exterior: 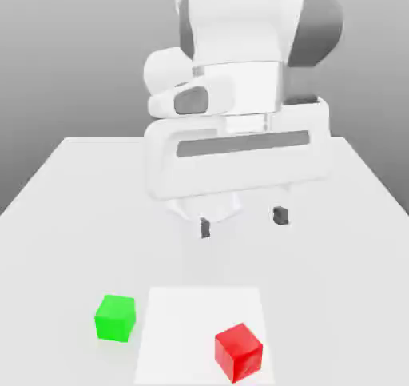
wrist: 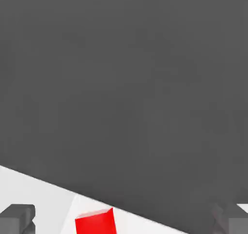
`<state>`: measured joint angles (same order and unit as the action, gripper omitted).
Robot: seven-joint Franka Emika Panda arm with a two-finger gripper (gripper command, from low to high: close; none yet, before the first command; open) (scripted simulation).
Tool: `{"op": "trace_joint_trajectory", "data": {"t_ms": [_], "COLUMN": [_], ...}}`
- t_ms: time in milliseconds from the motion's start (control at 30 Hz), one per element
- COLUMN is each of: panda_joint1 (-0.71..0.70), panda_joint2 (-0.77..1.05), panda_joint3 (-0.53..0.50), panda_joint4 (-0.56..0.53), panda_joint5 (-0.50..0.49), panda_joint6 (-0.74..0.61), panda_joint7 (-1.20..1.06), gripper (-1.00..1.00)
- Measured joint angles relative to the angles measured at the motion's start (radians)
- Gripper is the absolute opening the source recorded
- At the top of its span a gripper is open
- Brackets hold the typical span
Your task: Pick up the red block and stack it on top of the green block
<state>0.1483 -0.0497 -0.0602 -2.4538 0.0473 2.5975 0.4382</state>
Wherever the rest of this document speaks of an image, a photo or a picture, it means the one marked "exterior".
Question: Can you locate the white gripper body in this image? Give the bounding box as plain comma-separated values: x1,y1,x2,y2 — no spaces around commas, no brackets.
143,98,332,201

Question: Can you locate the small red cube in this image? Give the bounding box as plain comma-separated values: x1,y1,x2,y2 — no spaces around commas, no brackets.
214,322,264,384

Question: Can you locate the small green cube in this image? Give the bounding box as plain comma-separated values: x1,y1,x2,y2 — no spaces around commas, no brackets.
93,294,137,344

